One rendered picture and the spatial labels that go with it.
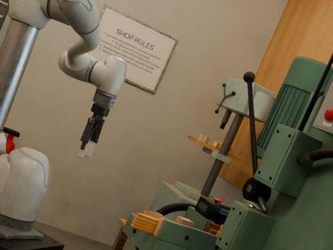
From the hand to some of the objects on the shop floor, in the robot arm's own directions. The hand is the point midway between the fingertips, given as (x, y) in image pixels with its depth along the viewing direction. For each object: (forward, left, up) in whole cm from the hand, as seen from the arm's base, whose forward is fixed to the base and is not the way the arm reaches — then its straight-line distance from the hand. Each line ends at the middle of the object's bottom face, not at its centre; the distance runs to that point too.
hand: (85, 150), depth 256 cm
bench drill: (-33, +173, -95) cm, 200 cm away
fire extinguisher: (-162, +110, -88) cm, 214 cm away
